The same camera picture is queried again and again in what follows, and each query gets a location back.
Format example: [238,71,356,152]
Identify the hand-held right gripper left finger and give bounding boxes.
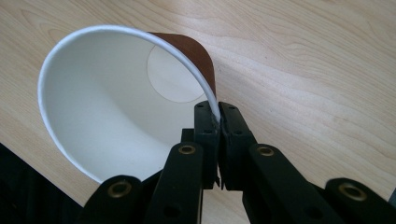
[180,100,222,190]

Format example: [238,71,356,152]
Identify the brown paper cup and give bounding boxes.
[36,24,222,185]

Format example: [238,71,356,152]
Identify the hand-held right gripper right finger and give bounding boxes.
[217,101,258,191]

